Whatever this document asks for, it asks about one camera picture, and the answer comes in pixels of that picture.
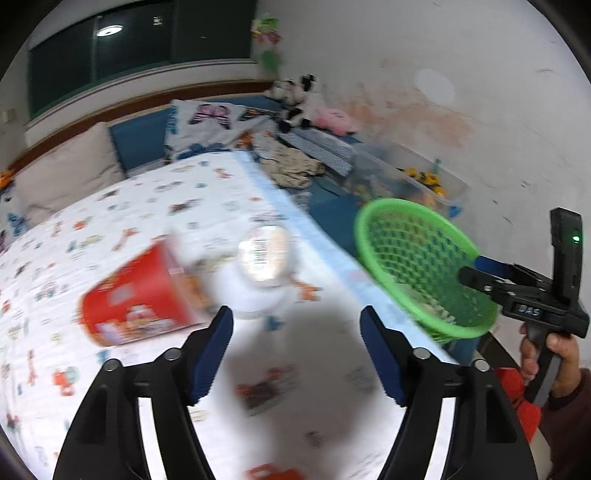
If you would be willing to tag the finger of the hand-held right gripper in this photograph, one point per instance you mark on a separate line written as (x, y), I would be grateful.
(482, 280)
(494, 266)

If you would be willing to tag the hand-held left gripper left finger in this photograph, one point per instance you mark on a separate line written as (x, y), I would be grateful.
(210, 355)

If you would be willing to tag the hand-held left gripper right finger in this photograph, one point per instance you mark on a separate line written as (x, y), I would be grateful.
(383, 355)

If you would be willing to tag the green plastic mesh basket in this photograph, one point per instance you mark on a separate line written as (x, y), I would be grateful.
(415, 249)

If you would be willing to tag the red snack canister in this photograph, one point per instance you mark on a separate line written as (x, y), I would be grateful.
(134, 295)

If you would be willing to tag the white yogurt cup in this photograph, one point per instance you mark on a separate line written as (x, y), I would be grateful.
(263, 258)

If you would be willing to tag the person's right forearm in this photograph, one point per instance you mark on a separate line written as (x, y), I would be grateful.
(568, 438)

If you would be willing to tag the person's right hand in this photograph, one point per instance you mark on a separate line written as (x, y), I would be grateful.
(565, 364)

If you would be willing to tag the yellow toy vehicle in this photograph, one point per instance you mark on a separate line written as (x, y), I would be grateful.
(427, 180)

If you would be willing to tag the red plastic item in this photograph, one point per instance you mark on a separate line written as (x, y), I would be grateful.
(519, 406)

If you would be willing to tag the clear plastic storage bin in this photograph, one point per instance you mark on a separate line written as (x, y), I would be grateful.
(392, 161)

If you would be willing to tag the white cartoon printed blanket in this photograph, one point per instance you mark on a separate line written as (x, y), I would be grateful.
(92, 230)

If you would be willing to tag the crumpled beige clothes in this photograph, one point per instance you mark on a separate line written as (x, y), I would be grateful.
(295, 168)

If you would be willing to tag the grey patterned folded cloth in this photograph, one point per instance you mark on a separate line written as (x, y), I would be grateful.
(323, 147)

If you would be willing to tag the pink plush toy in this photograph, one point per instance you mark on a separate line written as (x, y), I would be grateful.
(337, 120)

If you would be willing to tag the blue backrest cushion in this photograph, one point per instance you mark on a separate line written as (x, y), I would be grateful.
(138, 138)

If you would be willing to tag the large butterfly print pillow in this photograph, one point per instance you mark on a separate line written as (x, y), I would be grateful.
(212, 124)

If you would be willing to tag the beige pillow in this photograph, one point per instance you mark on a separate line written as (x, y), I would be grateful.
(69, 170)

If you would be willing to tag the small butterfly print pillow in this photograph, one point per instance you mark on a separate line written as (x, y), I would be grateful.
(14, 226)

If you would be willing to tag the black and white cow plush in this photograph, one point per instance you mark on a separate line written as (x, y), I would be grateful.
(302, 99)

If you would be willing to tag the wooden headboard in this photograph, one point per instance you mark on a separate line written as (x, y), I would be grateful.
(115, 108)

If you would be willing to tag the orange plush toy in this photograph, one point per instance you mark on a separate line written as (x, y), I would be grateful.
(4, 177)

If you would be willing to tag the grey plush toy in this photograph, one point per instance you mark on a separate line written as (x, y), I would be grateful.
(279, 90)

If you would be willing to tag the dark window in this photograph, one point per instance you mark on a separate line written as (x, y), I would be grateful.
(138, 46)

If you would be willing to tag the green hanging wall toy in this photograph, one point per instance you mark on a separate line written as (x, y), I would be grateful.
(268, 41)

